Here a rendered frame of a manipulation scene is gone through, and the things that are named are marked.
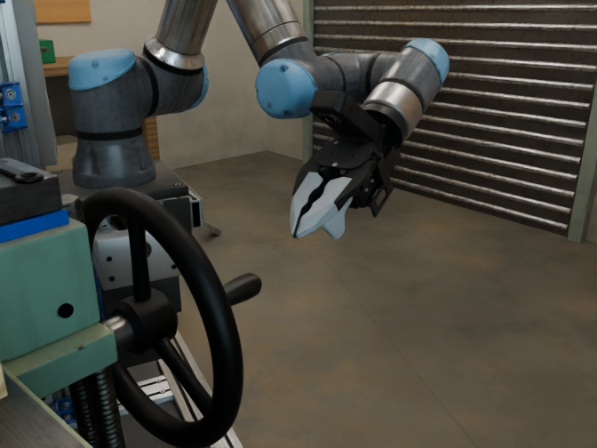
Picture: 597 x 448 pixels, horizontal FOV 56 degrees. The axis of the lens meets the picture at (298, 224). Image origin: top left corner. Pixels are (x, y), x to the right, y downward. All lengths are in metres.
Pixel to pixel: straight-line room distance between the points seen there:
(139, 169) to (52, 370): 0.64
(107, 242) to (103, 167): 0.16
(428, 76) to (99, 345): 0.53
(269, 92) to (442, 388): 1.36
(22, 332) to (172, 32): 0.72
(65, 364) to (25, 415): 0.12
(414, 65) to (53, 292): 0.53
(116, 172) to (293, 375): 1.07
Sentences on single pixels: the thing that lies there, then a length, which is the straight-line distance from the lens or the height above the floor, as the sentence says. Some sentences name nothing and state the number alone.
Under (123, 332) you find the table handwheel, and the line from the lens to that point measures 0.59.
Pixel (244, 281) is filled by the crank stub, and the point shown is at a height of 0.87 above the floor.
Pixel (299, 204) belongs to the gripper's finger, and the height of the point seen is 0.91.
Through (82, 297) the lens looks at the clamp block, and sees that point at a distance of 0.49.
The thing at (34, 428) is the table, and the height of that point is 0.90.
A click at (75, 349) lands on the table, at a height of 0.87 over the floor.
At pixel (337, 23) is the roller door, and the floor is 1.04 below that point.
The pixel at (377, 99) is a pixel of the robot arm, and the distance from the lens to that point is 0.74.
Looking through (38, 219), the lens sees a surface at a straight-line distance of 0.46.
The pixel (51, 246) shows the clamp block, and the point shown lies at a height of 0.95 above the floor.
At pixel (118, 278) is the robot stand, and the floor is 0.70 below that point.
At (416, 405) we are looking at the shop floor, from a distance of 1.81.
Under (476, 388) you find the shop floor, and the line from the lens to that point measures 1.93.
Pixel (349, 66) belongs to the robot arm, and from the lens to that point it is 0.81.
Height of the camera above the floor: 1.12
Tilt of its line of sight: 21 degrees down
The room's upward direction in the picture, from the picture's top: straight up
